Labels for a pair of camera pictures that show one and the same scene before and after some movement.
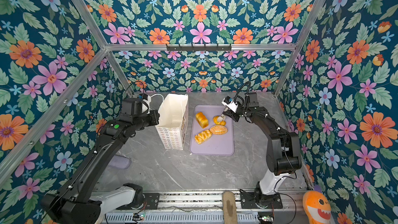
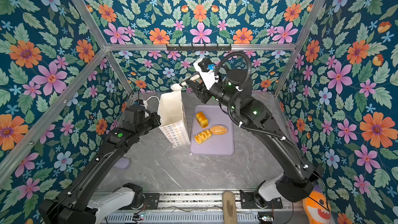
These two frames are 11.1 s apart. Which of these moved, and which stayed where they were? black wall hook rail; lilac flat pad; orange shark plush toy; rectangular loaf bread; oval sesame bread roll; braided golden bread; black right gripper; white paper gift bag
Moved: white paper gift bag; black right gripper
Stayed: oval sesame bread roll; rectangular loaf bread; lilac flat pad; black wall hook rail; braided golden bread; orange shark plush toy
